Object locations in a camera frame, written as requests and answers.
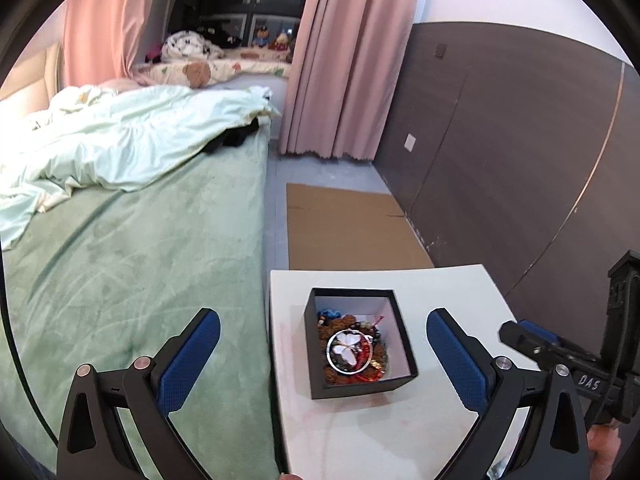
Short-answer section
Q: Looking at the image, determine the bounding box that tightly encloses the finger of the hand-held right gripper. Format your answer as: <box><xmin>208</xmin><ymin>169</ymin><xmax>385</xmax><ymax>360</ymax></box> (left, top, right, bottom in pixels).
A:
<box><xmin>517</xmin><ymin>319</ymin><xmax>568</xmax><ymax>347</ymax></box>
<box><xmin>499</xmin><ymin>321</ymin><xmax>576</xmax><ymax>367</ymax></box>

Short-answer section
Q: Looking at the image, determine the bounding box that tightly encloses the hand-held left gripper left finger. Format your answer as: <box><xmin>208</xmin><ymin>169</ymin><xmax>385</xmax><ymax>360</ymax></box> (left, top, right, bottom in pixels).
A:
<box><xmin>56</xmin><ymin>308</ymin><xmax>222</xmax><ymax>480</ymax></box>

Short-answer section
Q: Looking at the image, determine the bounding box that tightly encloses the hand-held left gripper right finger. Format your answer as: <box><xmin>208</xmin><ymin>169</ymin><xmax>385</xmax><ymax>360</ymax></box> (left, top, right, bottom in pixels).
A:
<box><xmin>426</xmin><ymin>308</ymin><xmax>591</xmax><ymax>480</ymax></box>

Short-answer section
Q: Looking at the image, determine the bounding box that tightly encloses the red string bracelet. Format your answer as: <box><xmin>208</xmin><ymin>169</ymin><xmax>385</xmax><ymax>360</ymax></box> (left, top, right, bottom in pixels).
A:
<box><xmin>350</xmin><ymin>316</ymin><xmax>388</xmax><ymax>385</ymax></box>

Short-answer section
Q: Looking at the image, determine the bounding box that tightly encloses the black jewelry box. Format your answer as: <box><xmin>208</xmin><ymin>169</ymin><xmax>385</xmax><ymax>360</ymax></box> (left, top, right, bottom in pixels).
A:
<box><xmin>304</xmin><ymin>287</ymin><xmax>419</xmax><ymax>401</ymax></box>

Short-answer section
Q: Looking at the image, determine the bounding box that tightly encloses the brown seed bead bracelet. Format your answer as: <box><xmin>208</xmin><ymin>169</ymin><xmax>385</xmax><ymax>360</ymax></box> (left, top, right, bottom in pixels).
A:
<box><xmin>319</xmin><ymin>314</ymin><xmax>391</xmax><ymax>386</ymax></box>

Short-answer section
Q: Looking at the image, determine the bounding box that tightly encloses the person's right hand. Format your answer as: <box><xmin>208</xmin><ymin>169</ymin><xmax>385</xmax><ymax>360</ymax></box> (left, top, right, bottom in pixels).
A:
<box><xmin>587</xmin><ymin>422</ymin><xmax>624</xmax><ymax>480</ymax></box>

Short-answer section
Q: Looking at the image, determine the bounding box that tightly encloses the white bedside table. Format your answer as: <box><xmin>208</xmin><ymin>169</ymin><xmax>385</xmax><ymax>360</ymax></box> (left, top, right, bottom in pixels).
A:
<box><xmin>269</xmin><ymin>264</ymin><xmax>543</xmax><ymax>480</ymax></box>

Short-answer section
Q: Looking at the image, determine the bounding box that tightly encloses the bed with green sheet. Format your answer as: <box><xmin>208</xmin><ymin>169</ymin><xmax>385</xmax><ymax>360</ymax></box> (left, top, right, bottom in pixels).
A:
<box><xmin>0</xmin><ymin>72</ymin><xmax>293</xmax><ymax>480</ymax></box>

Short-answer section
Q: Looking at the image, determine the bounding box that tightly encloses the flat brown cardboard sheet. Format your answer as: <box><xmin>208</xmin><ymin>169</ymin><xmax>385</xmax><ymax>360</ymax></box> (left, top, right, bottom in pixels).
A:
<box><xmin>286</xmin><ymin>182</ymin><xmax>435</xmax><ymax>271</ymax></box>

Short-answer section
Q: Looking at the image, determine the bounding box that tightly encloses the black cloth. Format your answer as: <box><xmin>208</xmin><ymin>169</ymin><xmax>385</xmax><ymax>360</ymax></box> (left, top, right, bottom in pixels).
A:
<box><xmin>205</xmin><ymin>117</ymin><xmax>261</xmax><ymax>153</ymax></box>

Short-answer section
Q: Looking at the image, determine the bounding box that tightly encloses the light green duvet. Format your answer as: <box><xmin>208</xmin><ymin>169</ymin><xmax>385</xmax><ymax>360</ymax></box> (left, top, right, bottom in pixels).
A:
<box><xmin>0</xmin><ymin>84</ymin><xmax>281</xmax><ymax>251</ymax></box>

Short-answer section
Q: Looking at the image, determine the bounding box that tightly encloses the pink pillow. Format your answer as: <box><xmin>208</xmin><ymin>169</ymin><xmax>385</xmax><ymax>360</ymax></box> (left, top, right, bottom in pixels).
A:
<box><xmin>100</xmin><ymin>76</ymin><xmax>151</xmax><ymax>92</ymax></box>

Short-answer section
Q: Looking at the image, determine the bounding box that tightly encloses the bear print blanket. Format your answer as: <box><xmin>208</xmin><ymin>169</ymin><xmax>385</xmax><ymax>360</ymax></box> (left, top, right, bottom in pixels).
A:
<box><xmin>132</xmin><ymin>57</ymin><xmax>293</xmax><ymax>88</ymax></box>

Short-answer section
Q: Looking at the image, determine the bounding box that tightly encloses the pink curtain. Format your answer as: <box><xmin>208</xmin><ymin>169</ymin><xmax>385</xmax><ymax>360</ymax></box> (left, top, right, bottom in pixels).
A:
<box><xmin>62</xmin><ymin>0</ymin><xmax>176</xmax><ymax>81</ymax></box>
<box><xmin>277</xmin><ymin>0</ymin><xmax>428</xmax><ymax>161</ymax></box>

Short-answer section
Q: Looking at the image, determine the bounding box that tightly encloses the white patterned plush blanket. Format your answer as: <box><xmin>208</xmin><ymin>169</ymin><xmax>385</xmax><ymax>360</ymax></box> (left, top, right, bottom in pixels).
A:
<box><xmin>160</xmin><ymin>30</ymin><xmax>226</xmax><ymax>61</ymax></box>

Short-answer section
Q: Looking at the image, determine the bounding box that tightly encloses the beige padded headboard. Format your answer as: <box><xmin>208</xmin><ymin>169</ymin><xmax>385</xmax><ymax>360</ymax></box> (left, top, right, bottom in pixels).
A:
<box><xmin>0</xmin><ymin>42</ymin><xmax>66</xmax><ymax>106</ymax></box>

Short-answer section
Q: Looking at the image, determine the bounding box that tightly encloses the dark plush cloth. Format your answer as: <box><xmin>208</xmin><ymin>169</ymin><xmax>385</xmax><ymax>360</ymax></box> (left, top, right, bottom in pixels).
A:
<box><xmin>200</xmin><ymin>27</ymin><xmax>242</xmax><ymax>49</ymax></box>

